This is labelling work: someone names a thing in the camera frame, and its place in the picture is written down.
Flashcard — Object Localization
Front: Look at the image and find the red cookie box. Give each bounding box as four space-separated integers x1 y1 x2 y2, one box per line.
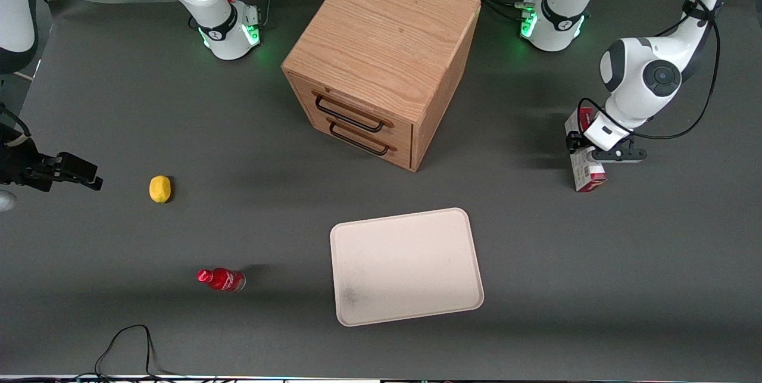
564 107 608 193

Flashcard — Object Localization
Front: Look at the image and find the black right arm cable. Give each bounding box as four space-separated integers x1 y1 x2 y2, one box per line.
0 103 30 136

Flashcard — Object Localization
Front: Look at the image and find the black metal drawer handle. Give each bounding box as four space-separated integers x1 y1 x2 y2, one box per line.
313 92 395 133
327 118 396 156

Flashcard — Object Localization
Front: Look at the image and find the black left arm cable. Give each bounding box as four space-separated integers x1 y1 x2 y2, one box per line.
576 0 722 144

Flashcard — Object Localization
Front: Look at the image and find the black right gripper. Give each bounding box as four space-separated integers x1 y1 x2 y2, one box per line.
0 126 104 192

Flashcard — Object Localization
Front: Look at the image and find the yellow lemon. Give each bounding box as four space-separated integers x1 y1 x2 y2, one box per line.
149 175 172 204

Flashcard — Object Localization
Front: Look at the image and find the thin black table cable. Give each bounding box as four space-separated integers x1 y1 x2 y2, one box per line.
95 325 173 381

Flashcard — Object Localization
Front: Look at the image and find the red cola bottle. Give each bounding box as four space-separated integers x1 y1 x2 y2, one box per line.
196 268 246 292

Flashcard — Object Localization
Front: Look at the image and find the beige plastic tray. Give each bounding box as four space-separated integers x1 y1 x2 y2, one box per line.
330 207 485 328

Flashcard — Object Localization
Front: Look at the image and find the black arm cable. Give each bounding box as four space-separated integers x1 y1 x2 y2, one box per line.
0 103 30 136
576 0 722 144

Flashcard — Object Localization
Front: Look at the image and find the wooden drawer cabinet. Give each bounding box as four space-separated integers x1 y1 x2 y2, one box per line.
281 0 482 173

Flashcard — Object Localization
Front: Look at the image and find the dark grey table mat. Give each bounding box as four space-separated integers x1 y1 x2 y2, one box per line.
0 0 762 379

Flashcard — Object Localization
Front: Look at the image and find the wooden drawer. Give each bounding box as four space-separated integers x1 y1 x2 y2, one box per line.
301 110 414 170
291 76 415 145

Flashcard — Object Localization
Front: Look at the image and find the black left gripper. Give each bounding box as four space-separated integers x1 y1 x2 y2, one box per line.
566 131 648 163

